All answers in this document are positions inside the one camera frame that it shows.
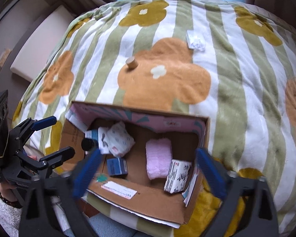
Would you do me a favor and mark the white blue box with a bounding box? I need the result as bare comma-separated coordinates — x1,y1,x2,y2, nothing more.
85,127,110,155

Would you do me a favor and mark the small blue cube box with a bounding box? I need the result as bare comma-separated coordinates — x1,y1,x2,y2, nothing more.
106,157,128,177

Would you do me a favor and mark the white patterned cloth pouch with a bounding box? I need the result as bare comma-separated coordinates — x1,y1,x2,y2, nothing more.
106,121,135,157

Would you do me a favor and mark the black white patterned tissue pack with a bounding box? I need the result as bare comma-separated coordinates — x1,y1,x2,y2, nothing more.
164,159,192,194

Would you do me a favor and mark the pink towel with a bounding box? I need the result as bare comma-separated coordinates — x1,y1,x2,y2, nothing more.
145,138,172,180

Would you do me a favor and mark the person's left hand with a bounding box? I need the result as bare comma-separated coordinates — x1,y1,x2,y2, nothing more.
0,153,38,204

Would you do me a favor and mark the white bedside cabinet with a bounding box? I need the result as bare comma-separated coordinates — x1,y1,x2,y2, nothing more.
8,4,74,82

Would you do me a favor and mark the open cardboard box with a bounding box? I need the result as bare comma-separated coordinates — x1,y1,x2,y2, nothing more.
60,101,210,228

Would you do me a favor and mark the beige round wooden lid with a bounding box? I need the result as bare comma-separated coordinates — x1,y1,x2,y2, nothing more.
126,56,139,70

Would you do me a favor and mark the floral striped fleece blanket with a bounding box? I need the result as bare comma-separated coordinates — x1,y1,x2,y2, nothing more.
12,0,296,236

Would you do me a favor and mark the clear wrapped tissue pack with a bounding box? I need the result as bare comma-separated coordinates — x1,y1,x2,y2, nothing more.
186,30,206,52

